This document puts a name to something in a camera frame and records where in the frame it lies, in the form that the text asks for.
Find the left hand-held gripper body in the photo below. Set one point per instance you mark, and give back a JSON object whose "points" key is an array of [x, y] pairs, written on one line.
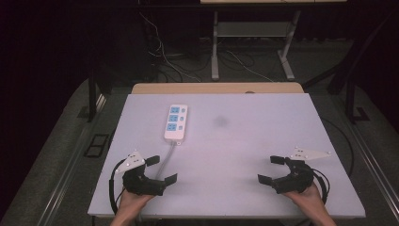
{"points": [[138, 183]]}

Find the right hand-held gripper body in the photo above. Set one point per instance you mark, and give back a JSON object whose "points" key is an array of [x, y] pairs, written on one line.
{"points": [[296, 180]]}

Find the person's right hand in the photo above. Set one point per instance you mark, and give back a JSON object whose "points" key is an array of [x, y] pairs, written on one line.
{"points": [[306, 197]]}

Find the person's left hand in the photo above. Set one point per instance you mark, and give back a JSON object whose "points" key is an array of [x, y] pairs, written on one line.
{"points": [[131, 202]]}

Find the white power strip blue sockets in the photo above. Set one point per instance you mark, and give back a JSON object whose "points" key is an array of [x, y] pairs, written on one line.
{"points": [[175, 122]]}

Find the black stand leg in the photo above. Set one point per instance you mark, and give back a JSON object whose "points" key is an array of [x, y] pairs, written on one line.
{"points": [[91, 94], [351, 100]]}

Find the wooden table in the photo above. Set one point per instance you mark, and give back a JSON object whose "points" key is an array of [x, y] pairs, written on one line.
{"points": [[216, 88]]}

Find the black rectangular floor frame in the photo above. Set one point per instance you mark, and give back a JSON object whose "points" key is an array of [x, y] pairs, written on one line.
{"points": [[96, 145]]}

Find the aluminium rail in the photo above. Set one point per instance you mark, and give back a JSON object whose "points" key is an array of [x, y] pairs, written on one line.
{"points": [[72, 157], [373, 163]]}

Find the grey metal desk frame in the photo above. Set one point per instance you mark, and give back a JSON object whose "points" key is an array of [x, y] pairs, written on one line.
{"points": [[251, 29]]}

